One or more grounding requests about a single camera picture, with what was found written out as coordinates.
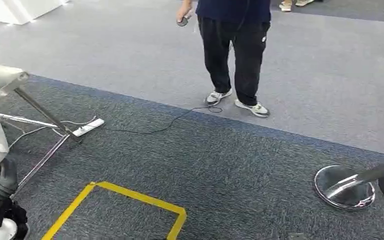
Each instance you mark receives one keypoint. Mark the black round handheld controller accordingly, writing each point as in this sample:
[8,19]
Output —
[182,22]

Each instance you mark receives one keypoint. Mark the person's right hand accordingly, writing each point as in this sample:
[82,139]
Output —
[183,13]

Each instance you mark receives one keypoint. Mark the yellow floor tape marking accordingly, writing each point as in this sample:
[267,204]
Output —
[135,195]

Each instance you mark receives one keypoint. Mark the person in pale shoes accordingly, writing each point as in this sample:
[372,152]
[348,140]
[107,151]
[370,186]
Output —
[285,6]

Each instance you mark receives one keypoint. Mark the person with handheld controllers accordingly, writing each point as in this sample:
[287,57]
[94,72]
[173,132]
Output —
[245,49]

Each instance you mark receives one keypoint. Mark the white cabinet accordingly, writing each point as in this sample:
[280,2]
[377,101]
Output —
[16,10]

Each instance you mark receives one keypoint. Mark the white power strip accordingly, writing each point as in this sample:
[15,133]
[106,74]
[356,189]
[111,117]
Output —
[88,127]

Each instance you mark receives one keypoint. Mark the chrome stanchion post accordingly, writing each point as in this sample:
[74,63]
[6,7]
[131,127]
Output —
[331,175]

